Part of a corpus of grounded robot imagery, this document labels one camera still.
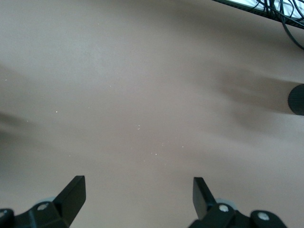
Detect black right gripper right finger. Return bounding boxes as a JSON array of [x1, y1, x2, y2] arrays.
[[190, 177, 288, 228]]

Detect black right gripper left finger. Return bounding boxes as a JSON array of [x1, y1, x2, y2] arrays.
[[0, 175, 86, 228]]

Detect black ribbed cylinder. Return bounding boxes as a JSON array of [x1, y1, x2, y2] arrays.
[[288, 84, 304, 116]]

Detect black looping cable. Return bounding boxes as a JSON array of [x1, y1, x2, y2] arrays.
[[270, 0, 304, 50]]

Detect black cables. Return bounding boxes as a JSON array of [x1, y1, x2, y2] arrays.
[[213, 0, 304, 29]]

